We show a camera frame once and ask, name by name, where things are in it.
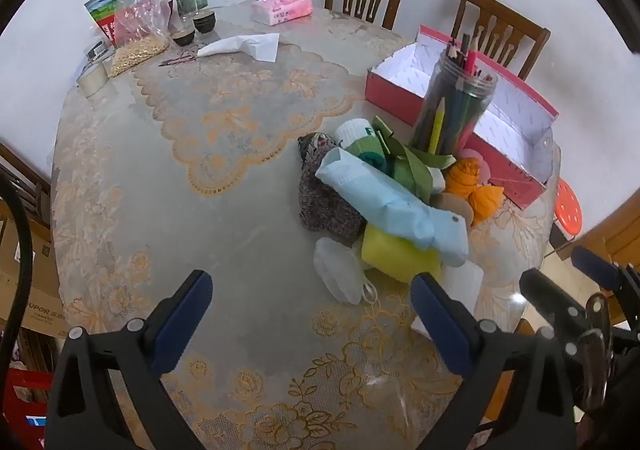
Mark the white tissue paper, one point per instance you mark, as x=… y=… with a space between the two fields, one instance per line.
x=245 y=46

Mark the green printed carton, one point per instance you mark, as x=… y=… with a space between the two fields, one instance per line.
x=100 y=12

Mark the light blue cloth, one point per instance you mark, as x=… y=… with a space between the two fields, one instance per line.
x=450 y=240

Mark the orange cloth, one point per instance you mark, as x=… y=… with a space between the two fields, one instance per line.
x=470 y=185

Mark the yellow sponge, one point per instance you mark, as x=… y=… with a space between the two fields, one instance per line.
x=395 y=255

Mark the white face mask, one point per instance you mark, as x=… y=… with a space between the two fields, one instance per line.
x=340 y=270

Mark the red plastic crate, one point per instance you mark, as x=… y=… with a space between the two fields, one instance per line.
x=25 y=397

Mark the small pink scissors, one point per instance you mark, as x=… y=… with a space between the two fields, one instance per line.
x=177 y=60

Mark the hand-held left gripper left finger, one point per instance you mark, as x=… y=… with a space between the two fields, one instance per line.
x=186 y=310

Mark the clear plastic bag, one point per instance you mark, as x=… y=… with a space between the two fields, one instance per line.
x=142 y=20

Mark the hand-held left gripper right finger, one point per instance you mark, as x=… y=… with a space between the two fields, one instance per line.
x=440 y=322

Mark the clear jar of pencils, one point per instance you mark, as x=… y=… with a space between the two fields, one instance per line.
x=452 y=95

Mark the orange plastic stool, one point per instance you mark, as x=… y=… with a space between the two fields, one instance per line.
x=569 y=207

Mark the pink tissue pack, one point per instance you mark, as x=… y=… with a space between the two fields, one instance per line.
x=280 y=7

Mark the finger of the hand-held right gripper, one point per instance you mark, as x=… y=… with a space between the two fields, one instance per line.
x=550 y=295
x=595 y=266

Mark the clear plastic pencil jar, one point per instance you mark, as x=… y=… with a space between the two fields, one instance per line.
x=450 y=115

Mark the clear tape roll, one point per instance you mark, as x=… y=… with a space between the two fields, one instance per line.
x=92 y=79

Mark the grey knitted sock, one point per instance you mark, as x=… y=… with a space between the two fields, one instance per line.
x=322 y=207

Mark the dark patterned fabric pouch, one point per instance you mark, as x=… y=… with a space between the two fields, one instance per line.
x=315 y=145

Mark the white sock roll green letters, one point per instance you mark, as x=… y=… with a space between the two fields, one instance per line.
x=352 y=130

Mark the pink cardboard box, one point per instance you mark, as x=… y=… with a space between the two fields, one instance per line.
x=395 y=90

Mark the dark tea cup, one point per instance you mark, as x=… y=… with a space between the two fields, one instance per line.
x=204 y=22
x=182 y=37

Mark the pink makeup sponge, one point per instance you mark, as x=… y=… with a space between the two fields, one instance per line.
x=474 y=153

